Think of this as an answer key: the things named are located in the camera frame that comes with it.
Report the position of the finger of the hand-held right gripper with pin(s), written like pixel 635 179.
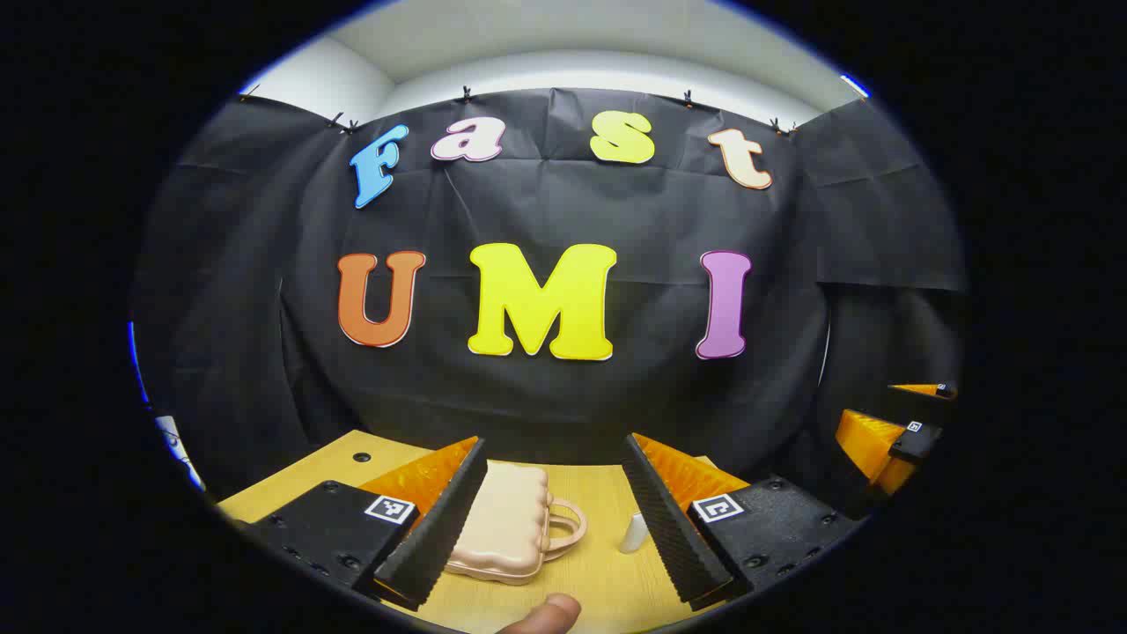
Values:
pixel 933 390
pixel 916 440

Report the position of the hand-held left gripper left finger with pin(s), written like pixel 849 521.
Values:
pixel 440 528

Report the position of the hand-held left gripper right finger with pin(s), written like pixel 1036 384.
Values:
pixel 669 528

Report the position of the white cream tube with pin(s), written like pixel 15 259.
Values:
pixel 634 535

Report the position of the small pink suitcase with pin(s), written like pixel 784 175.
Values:
pixel 511 519

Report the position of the white printed object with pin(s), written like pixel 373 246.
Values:
pixel 180 449

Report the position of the black backdrop cloth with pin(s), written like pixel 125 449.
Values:
pixel 616 220

